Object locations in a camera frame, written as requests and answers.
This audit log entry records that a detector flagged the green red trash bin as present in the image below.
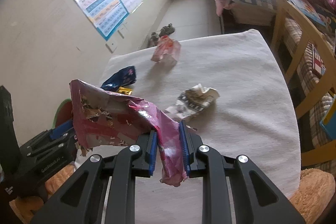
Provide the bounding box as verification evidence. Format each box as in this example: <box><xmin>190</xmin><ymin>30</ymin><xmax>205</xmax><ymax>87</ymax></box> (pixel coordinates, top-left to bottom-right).
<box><xmin>52</xmin><ymin>98</ymin><xmax>73</xmax><ymax>128</ymax></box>

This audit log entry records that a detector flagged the small pink white wrapper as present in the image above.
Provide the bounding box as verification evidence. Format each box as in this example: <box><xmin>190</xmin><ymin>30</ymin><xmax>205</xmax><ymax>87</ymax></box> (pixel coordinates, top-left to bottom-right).
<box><xmin>151</xmin><ymin>35</ymin><xmax>181</xmax><ymax>65</ymax></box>

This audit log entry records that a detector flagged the white wall socket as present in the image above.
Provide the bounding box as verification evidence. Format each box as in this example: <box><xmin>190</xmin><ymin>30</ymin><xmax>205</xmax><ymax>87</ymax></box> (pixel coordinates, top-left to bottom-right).
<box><xmin>105</xmin><ymin>39</ymin><xmax>117</xmax><ymax>54</ymax></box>

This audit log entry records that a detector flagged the blue children book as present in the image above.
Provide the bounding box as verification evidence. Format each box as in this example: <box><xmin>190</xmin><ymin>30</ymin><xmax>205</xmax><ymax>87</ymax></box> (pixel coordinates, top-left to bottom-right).
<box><xmin>290</xmin><ymin>0</ymin><xmax>326</xmax><ymax>27</ymax></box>

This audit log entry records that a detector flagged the dark blue floral wrapper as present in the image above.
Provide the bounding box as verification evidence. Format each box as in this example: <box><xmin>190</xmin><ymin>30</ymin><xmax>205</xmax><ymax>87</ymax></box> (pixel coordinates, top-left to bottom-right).
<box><xmin>101</xmin><ymin>65</ymin><xmax>137</xmax><ymax>92</ymax></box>

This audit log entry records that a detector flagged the yellow candy wrapper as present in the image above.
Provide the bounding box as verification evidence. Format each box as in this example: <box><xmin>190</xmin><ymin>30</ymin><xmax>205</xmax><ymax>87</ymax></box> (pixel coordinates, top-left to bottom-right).
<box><xmin>116</xmin><ymin>86</ymin><xmax>133</xmax><ymax>96</ymax></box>

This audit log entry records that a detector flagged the beige plush blanket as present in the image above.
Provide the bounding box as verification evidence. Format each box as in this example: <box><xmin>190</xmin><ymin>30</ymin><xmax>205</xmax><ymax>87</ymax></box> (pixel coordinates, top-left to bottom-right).
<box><xmin>289</xmin><ymin>168</ymin><xmax>335</xmax><ymax>223</ymax></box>

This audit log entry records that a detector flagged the blue educational wall poster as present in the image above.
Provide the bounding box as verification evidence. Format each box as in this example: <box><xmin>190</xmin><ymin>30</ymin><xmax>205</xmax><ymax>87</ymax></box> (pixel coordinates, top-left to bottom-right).
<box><xmin>60</xmin><ymin>0</ymin><xmax>130</xmax><ymax>42</ymax></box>

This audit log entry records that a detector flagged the pink foil bag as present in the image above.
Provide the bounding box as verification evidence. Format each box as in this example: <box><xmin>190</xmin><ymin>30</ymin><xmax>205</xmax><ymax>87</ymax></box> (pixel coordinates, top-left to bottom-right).
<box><xmin>70</xmin><ymin>80</ymin><xmax>187</xmax><ymax>187</ymax></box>

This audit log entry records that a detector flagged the black white crumpled wrapper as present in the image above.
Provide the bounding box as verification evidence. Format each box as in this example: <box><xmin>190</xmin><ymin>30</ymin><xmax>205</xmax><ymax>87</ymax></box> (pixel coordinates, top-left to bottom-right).
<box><xmin>164</xmin><ymin>84</ymin><xmax>220</xmax><ymax>122</ymax></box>

